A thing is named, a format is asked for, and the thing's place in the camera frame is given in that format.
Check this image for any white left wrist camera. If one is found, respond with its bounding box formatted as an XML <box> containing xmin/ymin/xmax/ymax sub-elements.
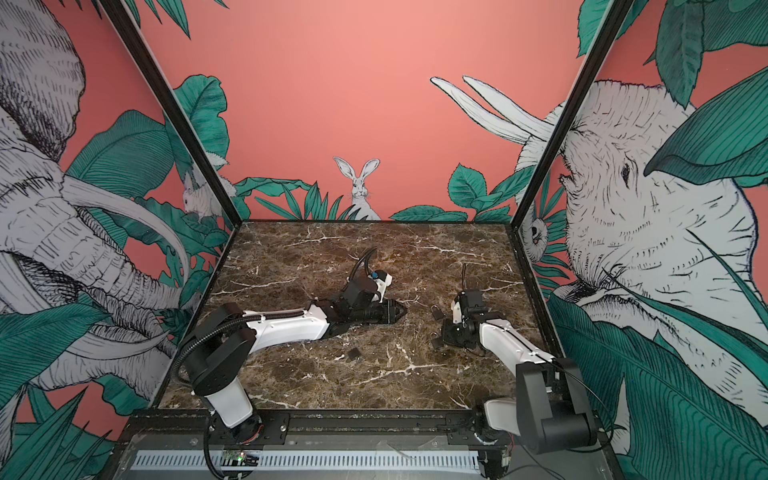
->
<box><xmin>369</xmin><ymin>270</ymin><xmax>393</xmax><ymax>303</ymax></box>

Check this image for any black corner frame post left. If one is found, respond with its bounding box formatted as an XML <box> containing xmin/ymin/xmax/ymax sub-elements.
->
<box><xmin>99</xmin><ymin>0</ymin><xmax>242</xmax><ymax>230</ymax></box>

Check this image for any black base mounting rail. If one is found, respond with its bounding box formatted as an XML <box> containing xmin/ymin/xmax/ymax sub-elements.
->
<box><xmin>248</xmin><ymin>409</ymin><xmax>514</xmax><ymax>449</ymax></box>

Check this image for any black corrugated left cable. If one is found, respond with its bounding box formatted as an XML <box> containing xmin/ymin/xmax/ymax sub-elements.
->
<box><xmin>170</xmin><ymin>308</ymin><xmax>307</xmax><ymax>385</ymax></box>

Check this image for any black corner frame post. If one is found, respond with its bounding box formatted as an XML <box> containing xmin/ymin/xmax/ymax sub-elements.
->
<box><xmin>99</xmin><ymin>0</ymin><xmax>242</xmax><ymax>230</ymax></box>
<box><xmin>511</xmin><ymin>0</ymin><xmax>633</xmax><ymax>230</ymax></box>

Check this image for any thin black right cable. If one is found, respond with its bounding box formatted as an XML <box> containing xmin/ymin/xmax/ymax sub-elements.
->
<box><xmin>461</xmin><ymin>263</ymin><xmax>616</xmax><ymax>454</ymax></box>

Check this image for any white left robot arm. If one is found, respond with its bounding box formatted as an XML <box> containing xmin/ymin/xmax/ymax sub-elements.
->
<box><xmin>172</xmin><ymin>278</ymin><xmax>408</xmax><ymax>437</ymax></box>

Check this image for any small green circuit board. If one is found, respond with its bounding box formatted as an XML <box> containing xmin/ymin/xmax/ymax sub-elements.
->
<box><xmin>221</xmin><ymin>451</ymin><xmax>259</xmax><ymax>469</ymax></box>

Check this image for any black corner frame post right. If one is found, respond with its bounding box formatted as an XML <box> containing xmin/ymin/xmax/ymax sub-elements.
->
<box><xmin>511</xmin><ymin>0</ymin><xmax>633</xmax><ymax>230</ymax></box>

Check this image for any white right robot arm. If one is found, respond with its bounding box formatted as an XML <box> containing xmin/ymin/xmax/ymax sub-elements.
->
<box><xmin>431</xmin><ymin>290</ymin><xmax>598</xmax><ymax>453</ymax></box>

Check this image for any white perforated strip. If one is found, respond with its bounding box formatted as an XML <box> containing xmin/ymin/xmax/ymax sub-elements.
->
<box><xmin>129</xmin><ymin>450</ymin><xmax>480</xmax><ymax>474</ymax></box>

